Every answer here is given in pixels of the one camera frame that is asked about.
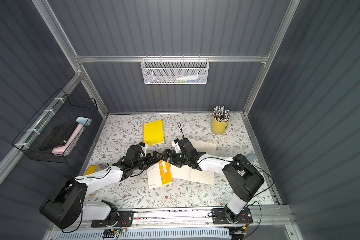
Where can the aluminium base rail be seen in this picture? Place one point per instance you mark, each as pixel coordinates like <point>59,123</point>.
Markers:
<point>264,215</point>

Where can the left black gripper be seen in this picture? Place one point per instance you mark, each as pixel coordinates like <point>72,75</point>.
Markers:
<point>149,159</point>

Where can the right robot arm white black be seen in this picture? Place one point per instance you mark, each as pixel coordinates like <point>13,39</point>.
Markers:
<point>243,177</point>

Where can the cream lined notebook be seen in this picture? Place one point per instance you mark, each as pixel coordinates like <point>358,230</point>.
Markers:
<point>188,174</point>

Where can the white wire mesh basket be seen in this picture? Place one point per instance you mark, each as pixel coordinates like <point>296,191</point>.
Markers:
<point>165,73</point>

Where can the bundle of pencils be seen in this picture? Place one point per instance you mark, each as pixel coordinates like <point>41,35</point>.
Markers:
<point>220,114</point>

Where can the light blue phone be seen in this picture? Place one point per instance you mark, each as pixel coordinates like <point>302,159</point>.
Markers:
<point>252,157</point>

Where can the pink stapler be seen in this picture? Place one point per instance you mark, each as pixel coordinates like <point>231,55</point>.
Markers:
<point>71,143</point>

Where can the black wire wall basket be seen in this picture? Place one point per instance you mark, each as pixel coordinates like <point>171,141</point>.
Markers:
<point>63,109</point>

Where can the white orange cover notebook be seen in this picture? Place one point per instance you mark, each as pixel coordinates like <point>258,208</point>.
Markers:
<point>159,175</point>

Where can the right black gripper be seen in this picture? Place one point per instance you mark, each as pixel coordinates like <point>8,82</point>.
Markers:
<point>169,155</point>

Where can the yellow pencil cup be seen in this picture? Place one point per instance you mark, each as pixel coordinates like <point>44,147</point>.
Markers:
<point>219,127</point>

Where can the yellow framed box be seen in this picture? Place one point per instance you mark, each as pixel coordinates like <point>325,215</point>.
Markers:
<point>92,169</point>

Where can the black pouch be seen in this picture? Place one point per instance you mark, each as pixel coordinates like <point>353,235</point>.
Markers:
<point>58,137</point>

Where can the white tube in basket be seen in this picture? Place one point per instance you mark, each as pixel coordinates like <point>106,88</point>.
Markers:
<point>188,78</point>

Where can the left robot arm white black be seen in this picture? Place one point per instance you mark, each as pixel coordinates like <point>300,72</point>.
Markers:
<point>66,204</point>

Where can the light blue sticky notes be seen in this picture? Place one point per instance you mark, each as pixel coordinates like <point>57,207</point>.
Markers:
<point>84,121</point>

